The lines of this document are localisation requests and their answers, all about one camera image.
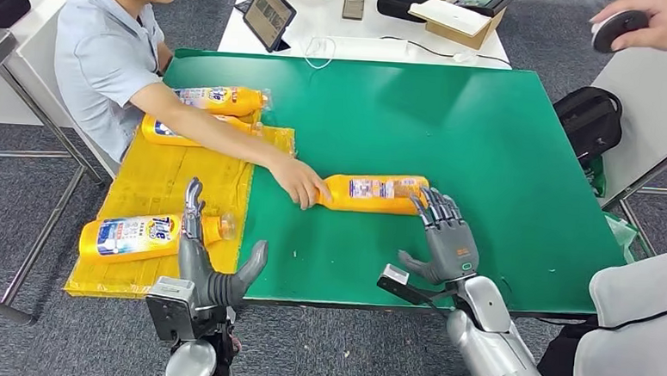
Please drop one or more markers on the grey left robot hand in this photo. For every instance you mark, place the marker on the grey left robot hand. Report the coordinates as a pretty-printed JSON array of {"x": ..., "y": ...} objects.
[{"x": 195, "y": 265}]

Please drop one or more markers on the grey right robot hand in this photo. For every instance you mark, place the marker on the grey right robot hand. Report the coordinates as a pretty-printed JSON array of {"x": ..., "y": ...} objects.
[{"x": 450, "y": 250}]

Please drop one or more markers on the orange detergent bottle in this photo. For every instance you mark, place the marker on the orange detergent bottle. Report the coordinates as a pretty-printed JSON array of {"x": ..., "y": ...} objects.
[
  {"x": 136, "y": 239},
  {"x": 241, "y": 102},
  {"x": 339, "y": 193},
  {"x": 165, "y": 135}
]

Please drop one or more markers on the white black round controller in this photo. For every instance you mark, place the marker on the white black round controller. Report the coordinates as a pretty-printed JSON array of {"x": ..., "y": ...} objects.
[{"x": 618, "y": 30}]

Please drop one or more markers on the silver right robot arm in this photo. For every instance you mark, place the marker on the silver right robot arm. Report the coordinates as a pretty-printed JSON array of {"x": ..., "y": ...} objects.
[{"x": 491, "y": 343}]

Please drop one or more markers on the person's right forearm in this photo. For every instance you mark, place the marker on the person's right forearm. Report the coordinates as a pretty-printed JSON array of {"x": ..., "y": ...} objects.
[{"x": 200, "y": 122}]

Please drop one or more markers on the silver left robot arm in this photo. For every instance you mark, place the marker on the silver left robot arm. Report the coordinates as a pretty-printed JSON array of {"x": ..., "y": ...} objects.
[{"x": 190, "y": 367}]

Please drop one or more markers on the green table mat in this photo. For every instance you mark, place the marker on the green table mat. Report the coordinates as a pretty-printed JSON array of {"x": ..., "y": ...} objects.
[{"x": 483, "y": 160}]

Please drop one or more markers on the white desk with metal legs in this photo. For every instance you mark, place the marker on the white desk with metal legs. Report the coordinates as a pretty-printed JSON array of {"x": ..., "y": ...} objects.
[{"x": 657, "y": 112}]

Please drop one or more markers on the yellow taped mat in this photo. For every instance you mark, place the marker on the yellow taped mat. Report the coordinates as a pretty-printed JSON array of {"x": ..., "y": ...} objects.
[{"x": 140, "y": 171}]

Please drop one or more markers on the black backpack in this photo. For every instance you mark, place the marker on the black backpack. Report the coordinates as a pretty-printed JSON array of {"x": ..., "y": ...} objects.
[{"x": 588, "y": 126}]

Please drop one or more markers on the white table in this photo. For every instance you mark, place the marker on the white table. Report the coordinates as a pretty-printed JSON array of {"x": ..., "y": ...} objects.
[{"x": 319, "y": 26}]

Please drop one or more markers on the green bag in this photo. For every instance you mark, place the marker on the green bag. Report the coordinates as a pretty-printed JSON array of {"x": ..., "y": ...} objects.
[{"x": 596, "y": 180}]

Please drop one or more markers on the black tablet on stand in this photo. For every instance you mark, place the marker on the black tablet on stand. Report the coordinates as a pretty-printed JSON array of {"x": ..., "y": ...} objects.
[{"x": 268, "y": 16}]

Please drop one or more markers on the dark smartphone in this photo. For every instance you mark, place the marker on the dark smartphone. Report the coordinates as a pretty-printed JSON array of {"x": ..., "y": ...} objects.
[{"x": 353, "y": 8}]

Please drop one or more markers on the small black flat device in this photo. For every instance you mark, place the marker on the small black flat device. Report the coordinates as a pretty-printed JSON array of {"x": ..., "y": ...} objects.
[{"x": 243, "y": 6}]

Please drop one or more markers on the small white plug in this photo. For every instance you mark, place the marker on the small white plug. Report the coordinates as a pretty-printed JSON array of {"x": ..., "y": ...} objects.
[{"x": 463, "y": 56}]

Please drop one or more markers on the black device with screen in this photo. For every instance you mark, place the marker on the black device with screen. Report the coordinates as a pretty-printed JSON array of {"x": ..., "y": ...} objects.
[{"x": 485, "y": 0}]

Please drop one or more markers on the black zip case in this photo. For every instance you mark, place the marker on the black zip case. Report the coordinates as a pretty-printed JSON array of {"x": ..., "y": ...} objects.
[{"x": 405, "y": 2}]

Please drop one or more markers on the brown cardboard box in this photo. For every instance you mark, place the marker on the brown cardboard box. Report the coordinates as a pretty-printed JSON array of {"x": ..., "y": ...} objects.
[{"x": 464, "y": 36}]

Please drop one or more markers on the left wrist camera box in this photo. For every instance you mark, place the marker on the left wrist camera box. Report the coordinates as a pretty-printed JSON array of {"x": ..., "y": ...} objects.
[{"x": 170, "y": 315}]

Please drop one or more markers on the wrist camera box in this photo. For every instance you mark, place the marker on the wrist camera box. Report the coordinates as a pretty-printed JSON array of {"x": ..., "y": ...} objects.
[
  {"x": 170, "y": 315},
  {"x": 394, "y": 278}
]

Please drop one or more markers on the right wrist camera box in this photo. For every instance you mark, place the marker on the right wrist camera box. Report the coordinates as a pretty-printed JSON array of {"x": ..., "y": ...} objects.
[{"x": 394, "y": 278}]

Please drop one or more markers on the grey metal desk frame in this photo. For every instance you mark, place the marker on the grey metal desk frame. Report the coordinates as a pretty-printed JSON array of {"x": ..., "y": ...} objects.
[{"x": 39, "y": 240}]

